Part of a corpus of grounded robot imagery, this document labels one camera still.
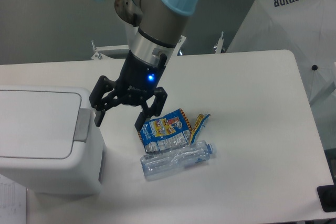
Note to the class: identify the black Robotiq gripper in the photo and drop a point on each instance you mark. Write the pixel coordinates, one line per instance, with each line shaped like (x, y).
(136, 83)

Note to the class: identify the white push-lid trash can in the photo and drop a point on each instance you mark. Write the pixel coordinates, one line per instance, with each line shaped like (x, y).
(49, 141)

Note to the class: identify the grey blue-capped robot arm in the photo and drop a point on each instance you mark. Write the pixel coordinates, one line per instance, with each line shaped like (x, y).
(159, 31)

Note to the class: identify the blue yellow snack wrapper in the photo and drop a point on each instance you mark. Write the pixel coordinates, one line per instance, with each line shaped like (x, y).
(166, 133)

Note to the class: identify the torn yellow wrapper strip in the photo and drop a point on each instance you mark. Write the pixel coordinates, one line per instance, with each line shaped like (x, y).
(199, 125)

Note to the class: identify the crushed clear plastic bottle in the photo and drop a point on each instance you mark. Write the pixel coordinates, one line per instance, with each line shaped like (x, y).
(164, 164)

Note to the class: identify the printed paper sheet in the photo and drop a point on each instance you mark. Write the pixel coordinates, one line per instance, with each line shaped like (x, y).
(13, 202)

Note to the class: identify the white printed umbrella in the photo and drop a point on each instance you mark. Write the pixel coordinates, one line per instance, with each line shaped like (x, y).
(304, 27)

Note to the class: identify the black device at table edge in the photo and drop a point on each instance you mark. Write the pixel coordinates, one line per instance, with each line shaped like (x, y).
(326, 195)

